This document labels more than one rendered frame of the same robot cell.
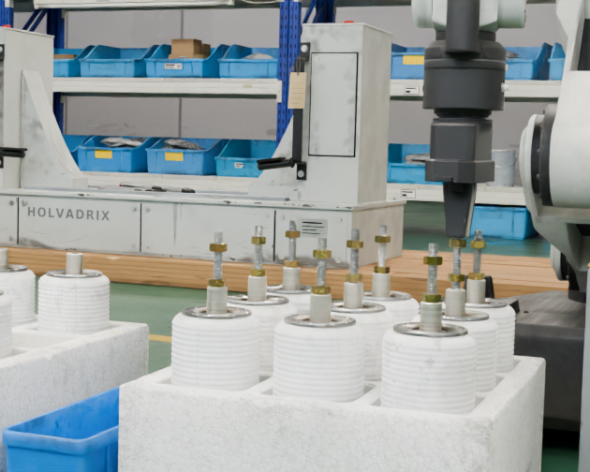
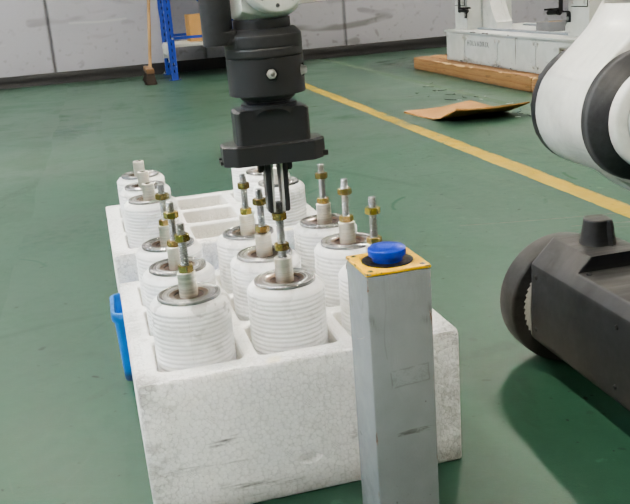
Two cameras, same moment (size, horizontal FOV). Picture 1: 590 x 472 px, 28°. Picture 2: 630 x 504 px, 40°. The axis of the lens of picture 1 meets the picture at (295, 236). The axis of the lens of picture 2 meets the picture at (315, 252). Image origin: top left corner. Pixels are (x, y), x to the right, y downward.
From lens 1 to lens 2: 1.31 m
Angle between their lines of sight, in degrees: 57
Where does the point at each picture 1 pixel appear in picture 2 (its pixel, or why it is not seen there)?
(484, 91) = (242, 81)
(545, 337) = (592, 300)
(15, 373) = not seen: hidden behind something
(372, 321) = (245, 270)
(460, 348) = (168, 317)
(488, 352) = (278, 319)
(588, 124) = (566, 75)
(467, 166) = (231, 152)
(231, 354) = not seen: hidden behind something
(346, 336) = (159, 285)
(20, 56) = not seen: outside the picture
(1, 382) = (130, 262)
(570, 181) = (553, 140)
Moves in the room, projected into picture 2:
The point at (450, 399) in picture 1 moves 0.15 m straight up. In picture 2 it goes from (167, 356) to (151, 233)
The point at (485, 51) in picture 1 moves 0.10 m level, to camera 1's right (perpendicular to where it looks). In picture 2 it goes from (238, 42) to (288, 42)
